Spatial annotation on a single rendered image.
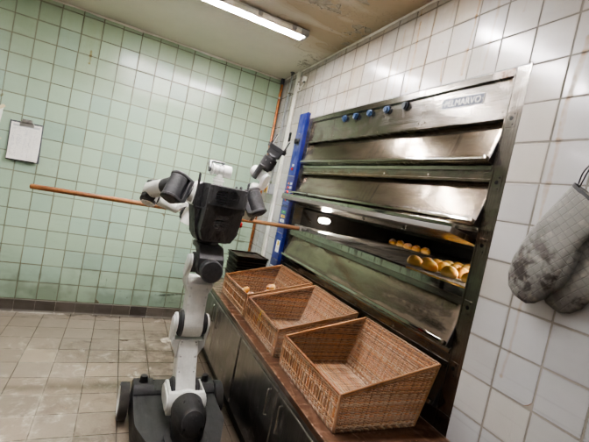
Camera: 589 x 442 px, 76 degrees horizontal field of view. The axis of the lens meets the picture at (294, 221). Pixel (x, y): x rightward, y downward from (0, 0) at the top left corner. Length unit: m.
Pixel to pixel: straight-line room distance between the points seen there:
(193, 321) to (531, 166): 1.73
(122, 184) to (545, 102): 3.23
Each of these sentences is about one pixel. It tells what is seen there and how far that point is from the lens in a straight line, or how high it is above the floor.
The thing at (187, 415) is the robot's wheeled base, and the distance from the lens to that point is 2.01.
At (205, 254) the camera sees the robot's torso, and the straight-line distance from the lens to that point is 1.98.
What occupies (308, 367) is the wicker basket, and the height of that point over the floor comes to 0.71.
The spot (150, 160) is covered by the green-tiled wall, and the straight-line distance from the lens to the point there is 3.80.
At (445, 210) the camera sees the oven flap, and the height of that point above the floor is 1.49.
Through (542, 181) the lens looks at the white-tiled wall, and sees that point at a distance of 1.62.
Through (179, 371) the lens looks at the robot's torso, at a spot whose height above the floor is 0.39.
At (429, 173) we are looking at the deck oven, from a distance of 2.00.
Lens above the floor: 1.39
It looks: 3 degrees down
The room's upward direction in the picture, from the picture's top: 12 degrees clockwise
